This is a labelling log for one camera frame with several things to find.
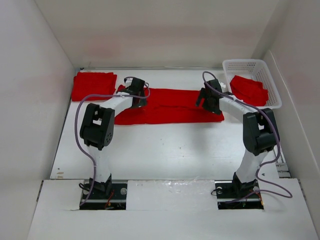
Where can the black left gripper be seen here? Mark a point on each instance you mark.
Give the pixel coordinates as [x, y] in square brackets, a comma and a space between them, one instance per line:
[141, 103]

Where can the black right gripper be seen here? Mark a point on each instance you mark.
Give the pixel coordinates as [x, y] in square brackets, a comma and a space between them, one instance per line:
[203, 94]

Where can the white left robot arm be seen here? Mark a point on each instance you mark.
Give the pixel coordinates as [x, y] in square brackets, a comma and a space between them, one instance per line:
[97, 128]

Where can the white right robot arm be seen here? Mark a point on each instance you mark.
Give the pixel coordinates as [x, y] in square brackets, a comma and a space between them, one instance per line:
[259, 133]

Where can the red t-shirts in basket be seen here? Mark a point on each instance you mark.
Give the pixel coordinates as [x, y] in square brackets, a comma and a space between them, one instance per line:
[249, 91]

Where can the folded red t-shirt stack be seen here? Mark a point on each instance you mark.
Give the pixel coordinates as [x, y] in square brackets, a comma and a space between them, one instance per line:
[88, 83]

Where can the white plastic basket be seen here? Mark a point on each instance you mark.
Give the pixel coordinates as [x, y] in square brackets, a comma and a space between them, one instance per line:
[256, 70]

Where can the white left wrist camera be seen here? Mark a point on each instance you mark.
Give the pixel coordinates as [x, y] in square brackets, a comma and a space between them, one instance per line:
[128, 80]

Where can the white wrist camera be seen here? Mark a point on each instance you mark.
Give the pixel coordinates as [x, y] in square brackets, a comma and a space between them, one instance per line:
[128, 80]
[222, 85]

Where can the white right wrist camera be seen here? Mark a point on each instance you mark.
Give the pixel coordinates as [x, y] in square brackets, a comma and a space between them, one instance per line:
[222, 85]

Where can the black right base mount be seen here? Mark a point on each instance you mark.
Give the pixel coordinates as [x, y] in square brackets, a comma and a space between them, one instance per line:
[232, 197]

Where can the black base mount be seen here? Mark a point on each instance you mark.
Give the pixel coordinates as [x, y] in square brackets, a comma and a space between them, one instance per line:
[232, 197]
[115, 200]

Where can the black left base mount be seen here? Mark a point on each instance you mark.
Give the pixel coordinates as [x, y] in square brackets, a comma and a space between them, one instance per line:
[115, 200]

